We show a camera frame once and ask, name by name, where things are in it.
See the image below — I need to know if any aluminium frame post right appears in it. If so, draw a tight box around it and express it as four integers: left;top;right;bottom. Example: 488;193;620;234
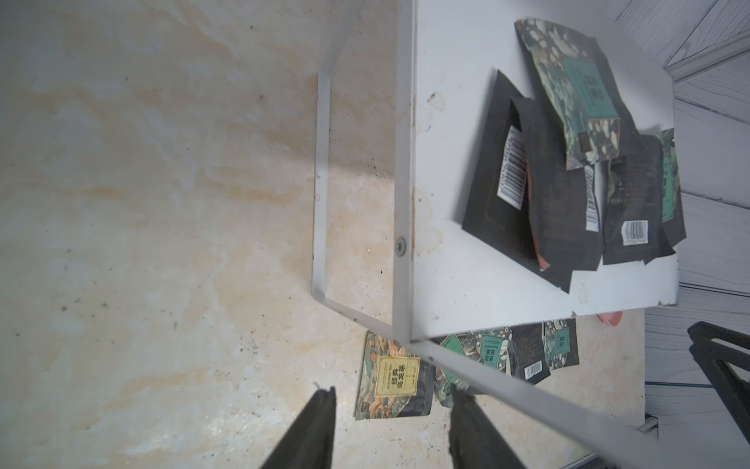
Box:
665;30;750;84

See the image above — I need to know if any black tea bag text back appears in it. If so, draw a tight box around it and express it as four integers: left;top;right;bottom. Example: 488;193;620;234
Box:
512;97;604;271

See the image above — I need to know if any oolong tea bag yellow label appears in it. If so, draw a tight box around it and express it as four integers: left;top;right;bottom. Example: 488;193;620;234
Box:
354;331;435;421

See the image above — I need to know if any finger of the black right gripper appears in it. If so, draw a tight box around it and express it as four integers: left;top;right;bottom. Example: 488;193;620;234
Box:
687;322;749;441

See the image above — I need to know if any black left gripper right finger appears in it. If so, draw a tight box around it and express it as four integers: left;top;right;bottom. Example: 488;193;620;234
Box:
448;391;525;469

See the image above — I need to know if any black tea bag barcode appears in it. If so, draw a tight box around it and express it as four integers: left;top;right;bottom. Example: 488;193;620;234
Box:
509;324;551;385

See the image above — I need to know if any black tea bag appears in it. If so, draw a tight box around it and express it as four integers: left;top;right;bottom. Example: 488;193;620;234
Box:
603;128;687;265
462;70;572;292

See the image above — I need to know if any green label tea bag pile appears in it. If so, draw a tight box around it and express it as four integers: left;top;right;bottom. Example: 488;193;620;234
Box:
434;328;512;408

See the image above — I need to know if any white two-tier shelf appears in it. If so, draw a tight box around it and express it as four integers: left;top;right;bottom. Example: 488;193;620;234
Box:
312;1;689;468

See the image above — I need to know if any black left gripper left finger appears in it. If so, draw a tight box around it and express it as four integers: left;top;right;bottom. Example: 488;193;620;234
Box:
262;387;337;469

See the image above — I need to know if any floral tea bag green label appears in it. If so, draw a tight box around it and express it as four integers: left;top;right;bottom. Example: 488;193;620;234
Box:
543;319;580;371

